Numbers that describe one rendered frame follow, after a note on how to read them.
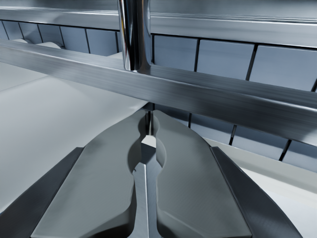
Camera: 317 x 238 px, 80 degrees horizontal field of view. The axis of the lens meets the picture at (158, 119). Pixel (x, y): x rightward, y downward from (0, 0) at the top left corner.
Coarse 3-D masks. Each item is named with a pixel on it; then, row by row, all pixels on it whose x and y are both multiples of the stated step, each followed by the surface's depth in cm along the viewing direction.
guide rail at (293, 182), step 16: (224, 144) 15; (240, 160) 13; (256, 160) 13; (272, 160) 13; (256, 176) 13; (272, 176) 12; (288, 176) 12; (304, 176) 12; (288, 192) 12; (304, 192) 11
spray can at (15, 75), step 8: (64, 48) 21; (0, 64) 16; (8, 64) 17; (0, 72) 16; (8, 72) 16; (16, 72) 17; (24, 72) 17; (32, 72) 18; (0, 80) 16; (8, 80) 16; (16, 80) 17; (24, 80) 17; (0, 88) 16
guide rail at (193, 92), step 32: (32, 64) 11; (64, 64) 10; (96, 64) 9; (160, 96) 8; (192, 96) 7; (224, 96) 6; (256, 96) 6; (288, 96) 6; (256, 128) 6; (288, 128) 6
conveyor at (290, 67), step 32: (0, 32) 26; (32, 32) 23; (64, 32) 20; (96, 32) 18; (160, 64) 16; (192, 64) 15; (224, 64) 14; (256, 64) 13; (288, 64) 12; (192, 128) 18; (224, 128) 16; (288, 160) 15
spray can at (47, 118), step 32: (0, 96) 9; (32, 96) 9; (64, 96) 10; (96, 96) 11; (128, 96) 14; (0, 128) 8; (32, 128) 8; (64, 128) 10; (96, 128) 11; (0, 160) 7; (32, 160) 8; (0, 192) 8
